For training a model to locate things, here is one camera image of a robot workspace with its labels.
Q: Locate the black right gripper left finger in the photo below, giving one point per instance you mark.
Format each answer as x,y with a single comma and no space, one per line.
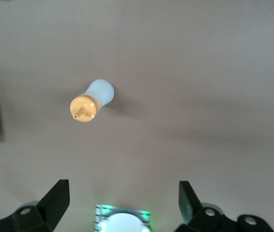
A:
47,210

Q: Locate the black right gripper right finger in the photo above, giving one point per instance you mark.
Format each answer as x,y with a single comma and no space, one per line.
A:
199,217

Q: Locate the translucent sauce bottle orange cap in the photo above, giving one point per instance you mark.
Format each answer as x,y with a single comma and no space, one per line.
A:
95,101

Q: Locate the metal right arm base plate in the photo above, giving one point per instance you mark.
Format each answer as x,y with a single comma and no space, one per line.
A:
99,215

